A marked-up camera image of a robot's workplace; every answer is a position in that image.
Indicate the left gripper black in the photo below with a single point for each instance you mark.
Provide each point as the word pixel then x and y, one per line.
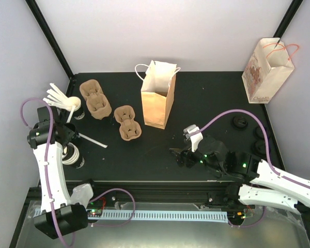
pixel 68 133

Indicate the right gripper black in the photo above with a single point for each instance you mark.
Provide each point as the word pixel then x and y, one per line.
pixel 181 159

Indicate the brown paper bag white handles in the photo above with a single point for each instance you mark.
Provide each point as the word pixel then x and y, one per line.
pixel 157 92

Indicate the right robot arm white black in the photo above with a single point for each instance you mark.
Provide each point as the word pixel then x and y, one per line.
pixel 253 181

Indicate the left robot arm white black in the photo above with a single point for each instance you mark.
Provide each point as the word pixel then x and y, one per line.
pixel 55 145

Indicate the paper cup holding stirrers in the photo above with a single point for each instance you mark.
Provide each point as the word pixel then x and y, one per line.
pixel 76 109

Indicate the bundle of white wrapped straws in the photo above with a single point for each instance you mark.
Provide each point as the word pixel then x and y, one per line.
pixel 57 98

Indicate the stacked brown pulp cup carriers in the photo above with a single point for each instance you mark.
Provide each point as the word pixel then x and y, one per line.
pixel 96 101

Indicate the small green circuit board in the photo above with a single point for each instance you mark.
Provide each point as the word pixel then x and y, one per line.
pixel 94 213

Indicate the white printed paper bag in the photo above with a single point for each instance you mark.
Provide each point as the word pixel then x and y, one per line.
pixel 267 70

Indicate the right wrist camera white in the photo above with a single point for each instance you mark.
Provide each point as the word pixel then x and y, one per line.
pixel 192 133

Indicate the black aluminium frame rail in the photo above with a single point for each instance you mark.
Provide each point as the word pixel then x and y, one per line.
pixel 223 195

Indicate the light blue cable duct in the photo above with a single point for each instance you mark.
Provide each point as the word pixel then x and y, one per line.
pixel 163 215

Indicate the left black corner post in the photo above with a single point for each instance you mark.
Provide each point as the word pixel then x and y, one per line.
pixel 34 8

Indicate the black corner post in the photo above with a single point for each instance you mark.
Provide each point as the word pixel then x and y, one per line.
pixel 287 18
pixel 34 8

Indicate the right black corner post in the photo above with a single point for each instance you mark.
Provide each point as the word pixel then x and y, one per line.
pixel 287 18

